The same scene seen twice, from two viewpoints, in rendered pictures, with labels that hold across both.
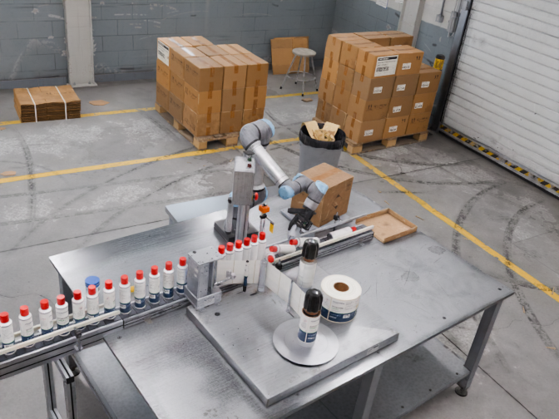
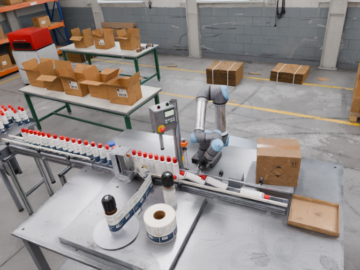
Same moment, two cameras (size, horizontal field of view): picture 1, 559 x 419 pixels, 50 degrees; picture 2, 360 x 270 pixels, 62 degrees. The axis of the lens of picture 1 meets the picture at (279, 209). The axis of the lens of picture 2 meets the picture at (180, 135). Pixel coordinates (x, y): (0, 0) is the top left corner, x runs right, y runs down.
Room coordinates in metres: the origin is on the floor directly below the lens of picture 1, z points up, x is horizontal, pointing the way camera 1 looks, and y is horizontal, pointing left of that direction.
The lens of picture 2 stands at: (2.04, -1.67, 2.42)
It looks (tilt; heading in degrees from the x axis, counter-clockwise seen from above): 32 degrees down; 68
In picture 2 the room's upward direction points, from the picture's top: 6 degrees counter-clockwise
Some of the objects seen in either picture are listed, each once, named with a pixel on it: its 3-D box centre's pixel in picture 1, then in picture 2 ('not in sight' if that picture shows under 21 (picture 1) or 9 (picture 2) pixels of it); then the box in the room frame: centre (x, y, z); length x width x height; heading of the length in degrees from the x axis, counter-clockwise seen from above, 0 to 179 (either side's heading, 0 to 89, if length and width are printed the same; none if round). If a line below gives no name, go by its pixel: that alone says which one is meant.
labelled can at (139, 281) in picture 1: (140, 289); (102, 153); (2.21, 0.60, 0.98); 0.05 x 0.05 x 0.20
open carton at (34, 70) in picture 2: not in sight; (39, 73); (1.81, 3.45, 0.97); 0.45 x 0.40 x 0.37; 37
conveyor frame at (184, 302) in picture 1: (260, 268); (178, 182); (2.67, 0.06, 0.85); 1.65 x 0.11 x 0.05; 131
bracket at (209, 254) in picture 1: (205, 255); (120, 150); (2.32, 0.32, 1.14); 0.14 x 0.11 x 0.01; 131
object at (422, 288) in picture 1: (289, 276); (188, 197); (2.68, -0.10, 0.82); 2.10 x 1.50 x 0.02; 131
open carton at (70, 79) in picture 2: not in sight; (76, 80); (2.28, 2.71, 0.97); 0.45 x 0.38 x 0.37; 38
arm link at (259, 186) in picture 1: (256, 164); (219, 117); (3.13, 0.16, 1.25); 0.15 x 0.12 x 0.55; 145
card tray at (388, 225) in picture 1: (386, 224); (314, 214); (3.33, -0.69, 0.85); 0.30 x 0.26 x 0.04; 131
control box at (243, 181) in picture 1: (243, 180); (163, 117); (2.67, 0.20, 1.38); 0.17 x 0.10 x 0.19; 6
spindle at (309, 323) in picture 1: (310, 317); (111, 214); (2.11, -0.20, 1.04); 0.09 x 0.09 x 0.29
